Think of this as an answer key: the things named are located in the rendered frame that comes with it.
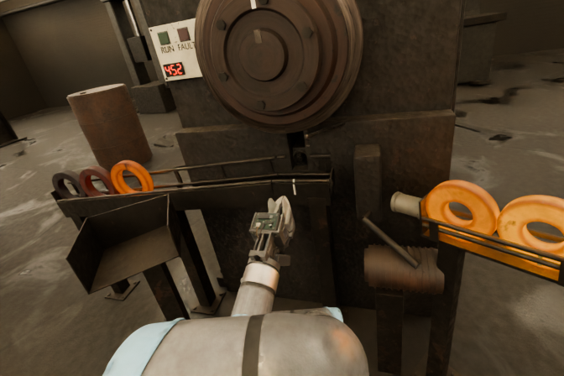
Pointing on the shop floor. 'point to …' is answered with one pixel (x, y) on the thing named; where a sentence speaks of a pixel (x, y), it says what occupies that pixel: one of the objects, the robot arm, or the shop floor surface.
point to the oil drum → (111, 125)
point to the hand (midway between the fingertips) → (283, 201)
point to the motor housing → (387, 352)
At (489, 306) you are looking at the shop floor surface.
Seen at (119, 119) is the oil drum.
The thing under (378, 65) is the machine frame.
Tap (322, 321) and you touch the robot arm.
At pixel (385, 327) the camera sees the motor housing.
